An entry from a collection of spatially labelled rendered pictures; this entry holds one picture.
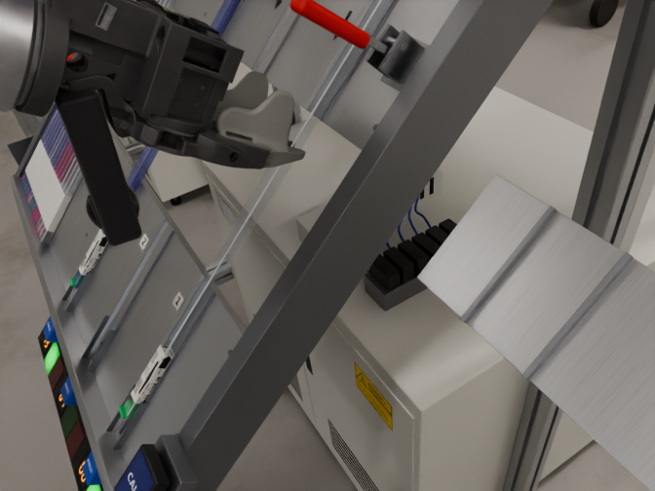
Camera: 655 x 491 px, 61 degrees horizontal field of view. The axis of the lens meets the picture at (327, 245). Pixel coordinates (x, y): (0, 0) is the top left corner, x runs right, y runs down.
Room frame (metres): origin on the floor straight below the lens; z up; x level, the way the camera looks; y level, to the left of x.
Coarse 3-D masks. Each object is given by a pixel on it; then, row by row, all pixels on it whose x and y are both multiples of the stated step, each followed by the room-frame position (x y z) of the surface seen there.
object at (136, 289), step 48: (144, 192) 0.54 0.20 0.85; (144, 240) 0.48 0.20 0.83; (96, 288) 0.48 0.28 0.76; (144, 288) 0.42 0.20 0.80; (192, 288) 0.38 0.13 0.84; (96, 336) 0.42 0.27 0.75; (144, 336) 0.38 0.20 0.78; (192, 336) 0.33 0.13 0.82; (240, 336) 0.30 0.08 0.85; (192, 384) 0.30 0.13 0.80; (144, 432) 0.29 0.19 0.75
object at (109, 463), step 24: (24, 216) 0.69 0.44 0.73; (48, 264) 0.58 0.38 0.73; (48, 288) 0.52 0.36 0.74; (72, 336) 0.44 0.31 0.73; (72, 360) 0.40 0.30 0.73; (72, 384) 0.37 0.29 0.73; (96, 384) 0.37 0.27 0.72; (96, 408) 0.34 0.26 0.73; (96, 432) 0.30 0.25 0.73; (96, 456) 0.28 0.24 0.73; (120, 456) 0.28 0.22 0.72
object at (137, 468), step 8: (136, 456) 0.23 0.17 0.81; (136, 464) 0.23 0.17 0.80; (144, 464) 0.22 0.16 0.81; (128, 472) 0.22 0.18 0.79; (136, 472) 0.22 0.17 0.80; (144, 472) 0.22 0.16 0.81; (128, 480) 0.22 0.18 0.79; (136, 480) 0.21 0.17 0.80; (144, 480) 0.21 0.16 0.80; (152, 480) 0.21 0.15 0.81; (120, 488) 0.22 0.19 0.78; (128, 488) 0.21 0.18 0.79; (136, 488) 0.21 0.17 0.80; (144, 488) 0.21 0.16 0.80
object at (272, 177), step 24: (384, 0) 0.45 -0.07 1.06; (360, 24) 0.44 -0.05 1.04; (336, 72) 0.42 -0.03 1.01; (312, 96) 0.42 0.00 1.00; (312, 120) 0.41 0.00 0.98; (288, 144) 0.41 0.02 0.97; (288, 168) 0.40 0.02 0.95; (264, 192) 0.39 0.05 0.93; (240, 216) 0.39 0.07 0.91; (240, 240) 0.37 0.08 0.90; (216, 264) 0.36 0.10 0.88; (192, 312) 0.35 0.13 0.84; (168, 336) 0.34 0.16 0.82
